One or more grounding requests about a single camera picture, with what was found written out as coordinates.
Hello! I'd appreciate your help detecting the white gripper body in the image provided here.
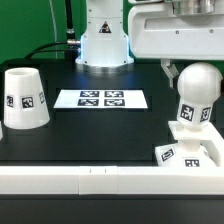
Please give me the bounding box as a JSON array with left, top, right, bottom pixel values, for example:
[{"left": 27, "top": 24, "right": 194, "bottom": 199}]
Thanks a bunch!
[{"left": 128, "top": 2, "right": 224, "bottom": 60}]

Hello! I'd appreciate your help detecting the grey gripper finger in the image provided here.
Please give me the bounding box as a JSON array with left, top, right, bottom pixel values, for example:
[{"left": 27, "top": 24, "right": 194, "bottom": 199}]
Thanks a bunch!
[{"left": 161, "top": 59, "right": 179, "bottom": 88}]

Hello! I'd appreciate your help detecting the white lamp bulb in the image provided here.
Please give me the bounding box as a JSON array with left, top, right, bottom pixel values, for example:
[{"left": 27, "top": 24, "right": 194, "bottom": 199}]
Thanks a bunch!
[{"left": 177, "top": 63, "right": 223, "bottom": 130}]

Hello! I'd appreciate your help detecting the white lamp base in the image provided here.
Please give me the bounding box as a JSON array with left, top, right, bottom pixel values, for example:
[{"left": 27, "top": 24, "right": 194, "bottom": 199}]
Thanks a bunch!
[{"left": 155, "top": 121, "right": 224, "bottom": 168}]

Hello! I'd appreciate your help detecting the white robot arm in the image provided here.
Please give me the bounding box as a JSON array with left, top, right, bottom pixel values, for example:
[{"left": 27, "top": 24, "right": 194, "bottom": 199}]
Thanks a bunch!
[{"left": 76, "top": 0, "right": 224, "bottom": 78}]

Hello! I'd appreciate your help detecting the white lamp shade cone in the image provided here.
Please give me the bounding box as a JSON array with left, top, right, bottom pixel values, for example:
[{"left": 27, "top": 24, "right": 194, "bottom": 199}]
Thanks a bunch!
[{"left": 4, "top": 67, "right": 50, "bottom": 129}]

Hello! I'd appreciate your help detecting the white marker sheet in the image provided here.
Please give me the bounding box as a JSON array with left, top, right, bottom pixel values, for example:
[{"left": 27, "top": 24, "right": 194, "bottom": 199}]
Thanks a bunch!
[{"left": 54, "top": 90, "right": 148, "bottom": 109}]

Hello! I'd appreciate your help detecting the white front fence bar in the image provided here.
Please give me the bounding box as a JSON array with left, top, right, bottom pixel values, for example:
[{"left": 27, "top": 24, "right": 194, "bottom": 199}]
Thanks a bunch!
[{"left": 0, "top": 166, "right": 224, "bottom": 195}]

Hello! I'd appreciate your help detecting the black cable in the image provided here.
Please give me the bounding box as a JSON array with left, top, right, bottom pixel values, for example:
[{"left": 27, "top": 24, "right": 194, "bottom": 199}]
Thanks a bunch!
[{"left": 23, "top": 0, "right": 82, "bottom": 61}]

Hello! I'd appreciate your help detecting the white cable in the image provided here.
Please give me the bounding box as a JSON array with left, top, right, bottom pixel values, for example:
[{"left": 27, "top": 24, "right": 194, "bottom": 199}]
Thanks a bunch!
[{"left": 48, "top": 0, "right": 59, "bottom": 60}]

